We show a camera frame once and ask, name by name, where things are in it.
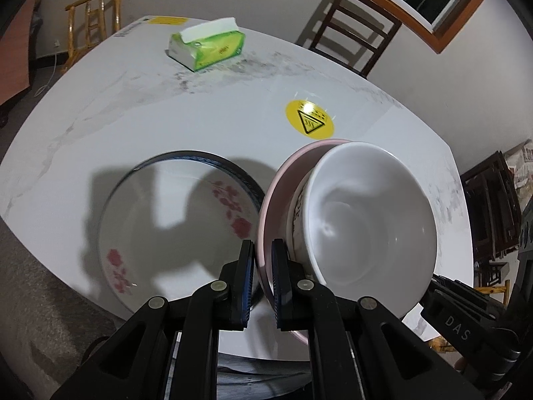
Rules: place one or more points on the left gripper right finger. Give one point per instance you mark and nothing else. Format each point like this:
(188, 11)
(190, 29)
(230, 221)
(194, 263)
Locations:
(286, 274)

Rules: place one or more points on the pink cloth on chair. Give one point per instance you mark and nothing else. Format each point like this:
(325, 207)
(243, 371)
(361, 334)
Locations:
(15, 44)

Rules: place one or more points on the pink large bowl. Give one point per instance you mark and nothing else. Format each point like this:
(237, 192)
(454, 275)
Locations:
(275, 206)

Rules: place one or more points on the yellow warning sticker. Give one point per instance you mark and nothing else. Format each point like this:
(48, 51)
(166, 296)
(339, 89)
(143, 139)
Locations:
(309, 119)

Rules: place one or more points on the yellow label on table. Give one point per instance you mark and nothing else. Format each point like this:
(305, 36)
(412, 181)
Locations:
(168, 20)

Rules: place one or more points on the bamboo chair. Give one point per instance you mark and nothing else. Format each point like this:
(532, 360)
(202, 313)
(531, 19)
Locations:
(90, 22)

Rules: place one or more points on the white bowl with lettering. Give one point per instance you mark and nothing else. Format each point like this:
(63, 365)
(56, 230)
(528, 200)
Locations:
(294, 229)

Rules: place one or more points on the white bowl blue dolphin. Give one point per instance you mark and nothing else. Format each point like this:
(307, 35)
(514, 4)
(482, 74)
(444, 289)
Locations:
(368, 227)

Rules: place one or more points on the green tissue pack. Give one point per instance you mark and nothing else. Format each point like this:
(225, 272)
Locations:
(200, 46)

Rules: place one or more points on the white plate pink flowers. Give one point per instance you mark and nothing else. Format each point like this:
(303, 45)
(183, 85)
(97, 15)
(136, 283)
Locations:
(170, 228)

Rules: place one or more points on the large blue floral plate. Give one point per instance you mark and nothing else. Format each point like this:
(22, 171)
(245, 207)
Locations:
(246, 182)

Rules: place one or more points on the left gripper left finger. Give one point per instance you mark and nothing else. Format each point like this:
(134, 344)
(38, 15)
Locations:
(242, 288)

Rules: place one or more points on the newspaper on wall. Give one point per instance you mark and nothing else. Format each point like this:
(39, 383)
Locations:
(519, 161)

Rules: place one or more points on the dark wooden chair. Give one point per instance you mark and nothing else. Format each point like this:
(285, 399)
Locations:
(355, 34)

